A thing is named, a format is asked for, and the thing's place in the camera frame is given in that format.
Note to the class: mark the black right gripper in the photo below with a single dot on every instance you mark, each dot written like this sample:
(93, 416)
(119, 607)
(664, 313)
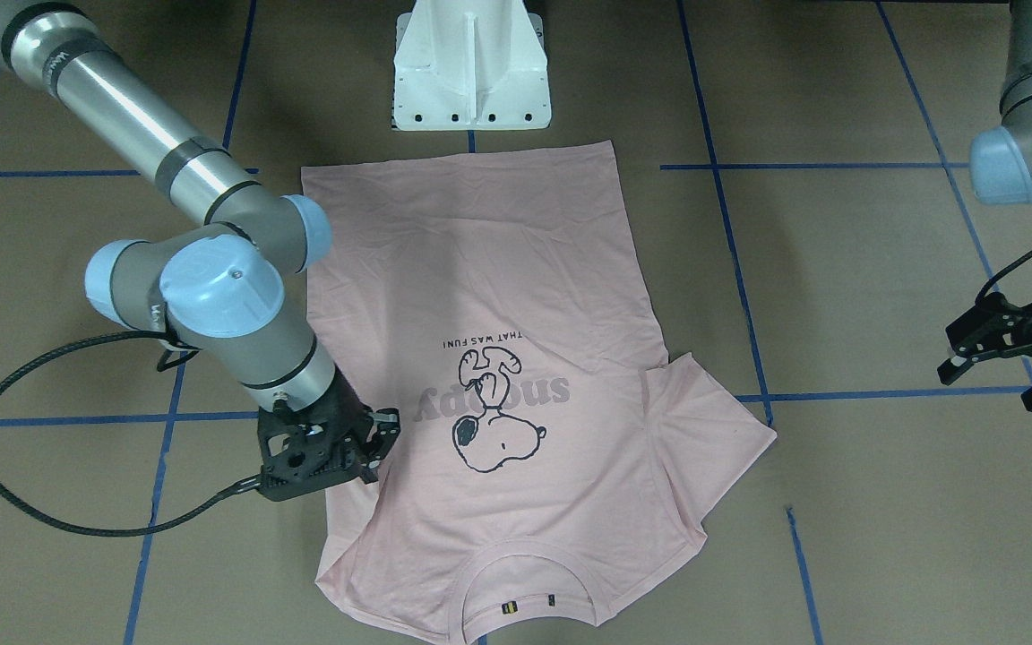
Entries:
(354, 421)

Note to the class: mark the pink Snoopy t-shirt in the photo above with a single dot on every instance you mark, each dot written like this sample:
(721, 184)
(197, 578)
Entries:
(553, 460)

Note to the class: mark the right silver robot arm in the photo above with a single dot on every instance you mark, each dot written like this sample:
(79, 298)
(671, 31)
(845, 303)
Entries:
(218, 288)

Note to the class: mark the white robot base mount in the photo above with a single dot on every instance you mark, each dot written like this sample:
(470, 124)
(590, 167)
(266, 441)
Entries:
(470, 65)

